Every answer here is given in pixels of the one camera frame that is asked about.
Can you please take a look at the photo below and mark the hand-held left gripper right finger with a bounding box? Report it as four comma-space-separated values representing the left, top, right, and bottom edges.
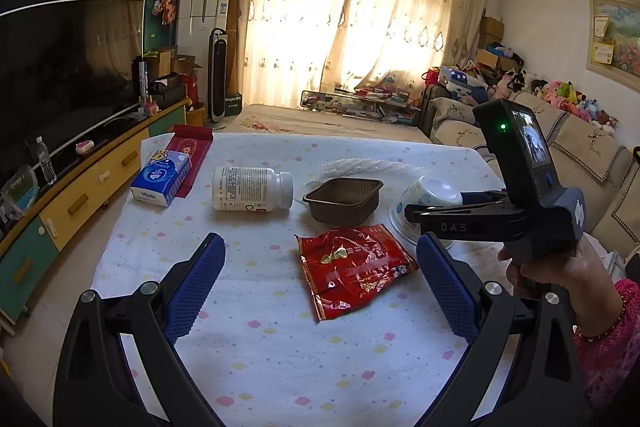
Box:
416, 232, 586, 427

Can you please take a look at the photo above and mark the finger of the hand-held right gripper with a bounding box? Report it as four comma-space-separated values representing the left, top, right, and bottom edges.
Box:
404, 202, 523, 238
459, 189, 511, 205

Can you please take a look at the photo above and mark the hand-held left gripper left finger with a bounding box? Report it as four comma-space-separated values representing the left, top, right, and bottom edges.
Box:
52, 232, 227, 427

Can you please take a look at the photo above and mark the white printed bowl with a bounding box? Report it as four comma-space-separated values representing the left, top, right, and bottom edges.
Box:
389, 175, 463, 250

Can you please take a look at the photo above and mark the red snack packet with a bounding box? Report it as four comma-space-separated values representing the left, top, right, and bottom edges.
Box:
295, 224, 420, 323

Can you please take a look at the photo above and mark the white pill bottle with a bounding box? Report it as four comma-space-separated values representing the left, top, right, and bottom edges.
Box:
212, 166, 294, 211

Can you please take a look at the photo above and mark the brown plastic tray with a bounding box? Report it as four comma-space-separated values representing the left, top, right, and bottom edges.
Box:
302, 178, 384, 227

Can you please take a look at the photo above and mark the person's right forearm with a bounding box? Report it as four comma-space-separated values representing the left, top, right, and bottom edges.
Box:
572, 278, 640, 410

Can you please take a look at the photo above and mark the person's right hand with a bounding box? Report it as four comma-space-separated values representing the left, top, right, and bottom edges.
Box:
497, 234, 626, 337

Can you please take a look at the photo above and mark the beige sofa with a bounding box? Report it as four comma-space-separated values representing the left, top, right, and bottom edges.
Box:
417, 89, 640, 288

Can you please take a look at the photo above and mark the spotted white tablecloth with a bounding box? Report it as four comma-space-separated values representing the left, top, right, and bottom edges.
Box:
92, 132, 516, 427

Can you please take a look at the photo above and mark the blue tissue pack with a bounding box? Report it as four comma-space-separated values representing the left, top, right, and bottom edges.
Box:
131, 148, 192, 208

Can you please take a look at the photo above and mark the row of plush toys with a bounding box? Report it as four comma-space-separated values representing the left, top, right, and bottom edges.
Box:
500, 67, 621, 138

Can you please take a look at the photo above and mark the white and blue bag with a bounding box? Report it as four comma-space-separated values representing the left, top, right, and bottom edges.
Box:
437, 66, 471, 90

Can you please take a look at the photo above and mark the yellow and green cabinet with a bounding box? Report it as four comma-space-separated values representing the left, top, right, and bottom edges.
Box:
0, 99, 193, 323

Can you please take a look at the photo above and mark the red flat box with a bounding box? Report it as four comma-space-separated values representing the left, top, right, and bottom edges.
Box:
167, 124, 214, 199

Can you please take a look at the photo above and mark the cluttered glass coffee table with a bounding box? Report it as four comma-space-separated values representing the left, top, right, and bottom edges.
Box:
300, 84, 426, 125

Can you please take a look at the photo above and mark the stack of cardboard boxes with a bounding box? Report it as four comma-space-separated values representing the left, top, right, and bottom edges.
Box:
475, 16, 506, 70

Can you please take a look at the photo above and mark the framed flower painting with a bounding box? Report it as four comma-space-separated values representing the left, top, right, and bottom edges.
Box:
587, 0, 640, 80

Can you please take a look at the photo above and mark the beige floral mat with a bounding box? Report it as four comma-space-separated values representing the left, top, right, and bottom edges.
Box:
227, 103, 433, 144

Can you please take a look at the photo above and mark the clear water bottle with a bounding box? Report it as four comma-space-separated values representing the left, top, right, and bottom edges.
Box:
35, 136, 57, 186

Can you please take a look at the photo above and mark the glass bowl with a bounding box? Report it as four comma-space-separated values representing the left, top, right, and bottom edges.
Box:
0, 164, 40, 215

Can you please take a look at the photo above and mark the black tower fan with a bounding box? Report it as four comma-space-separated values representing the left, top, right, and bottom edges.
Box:
209, 28, 230, 124

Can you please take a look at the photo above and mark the pile of cardboard boxes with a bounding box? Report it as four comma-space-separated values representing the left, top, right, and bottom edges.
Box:
142, 49, 203, 108

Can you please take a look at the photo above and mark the cream embroidered curtain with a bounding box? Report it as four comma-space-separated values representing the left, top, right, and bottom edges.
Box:
227, 0, 493, 108

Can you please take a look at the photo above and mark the large curved television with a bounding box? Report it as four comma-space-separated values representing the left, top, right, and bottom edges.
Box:
0, 0, 146, 180

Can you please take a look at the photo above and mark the white standing air conditioner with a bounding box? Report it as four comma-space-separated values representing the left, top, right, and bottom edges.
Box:
175, 0, 235, 108

